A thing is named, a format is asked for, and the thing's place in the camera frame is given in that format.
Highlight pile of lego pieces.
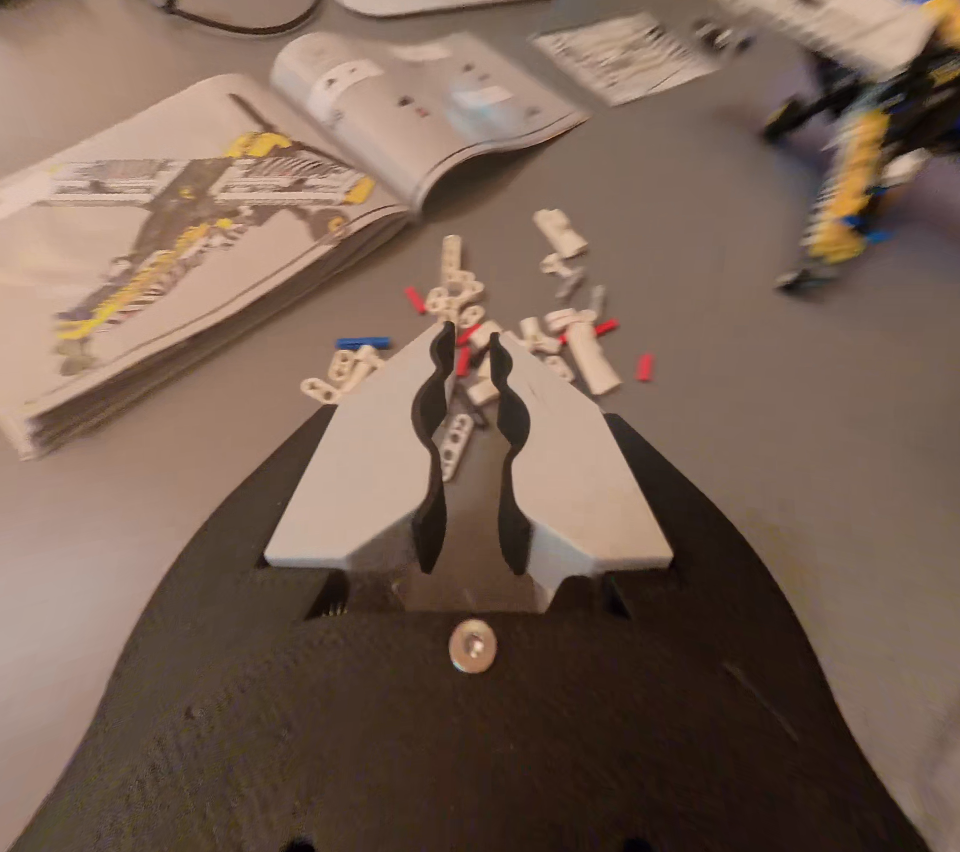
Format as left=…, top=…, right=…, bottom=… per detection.
left=300, top=207, right=657, bottom=483

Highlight small black lego parts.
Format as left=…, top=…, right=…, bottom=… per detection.
left=688, top=18, right=756, bottom=56

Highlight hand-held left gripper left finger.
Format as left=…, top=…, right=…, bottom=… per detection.
left=264, top=322, right=457, bottom=609

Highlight open instruction booklet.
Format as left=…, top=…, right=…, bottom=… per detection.
left=0, top=30, right=591, bottom=460

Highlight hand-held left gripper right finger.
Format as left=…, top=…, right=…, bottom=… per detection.
left=491, top=333, right=675, bottom=611

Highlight printed sticker sheet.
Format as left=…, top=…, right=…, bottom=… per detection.
left=531, top=12, right=723, bottom=108

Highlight white and yellow lego plane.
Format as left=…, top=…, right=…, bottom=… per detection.
left=600, top=0, right=960, bottom=301

